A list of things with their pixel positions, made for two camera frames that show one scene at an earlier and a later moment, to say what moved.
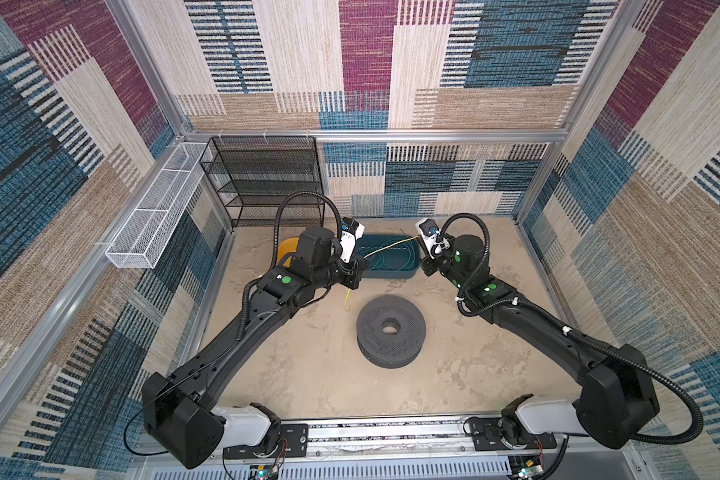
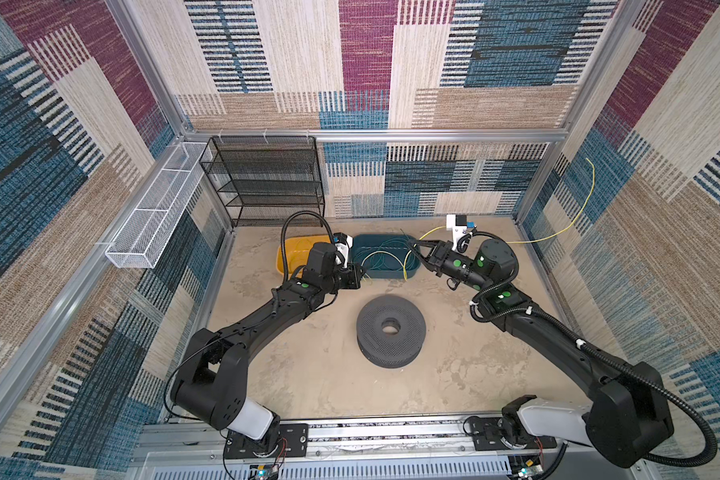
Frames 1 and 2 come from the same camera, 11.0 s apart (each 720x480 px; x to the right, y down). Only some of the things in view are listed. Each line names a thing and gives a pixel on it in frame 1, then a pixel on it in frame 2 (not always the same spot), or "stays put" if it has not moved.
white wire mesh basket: x=148 y=228 stays put
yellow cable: x=347 y=297 to x=518 y=241
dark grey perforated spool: x=390 y=331 stays put
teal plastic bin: x=389 y=256 stays put
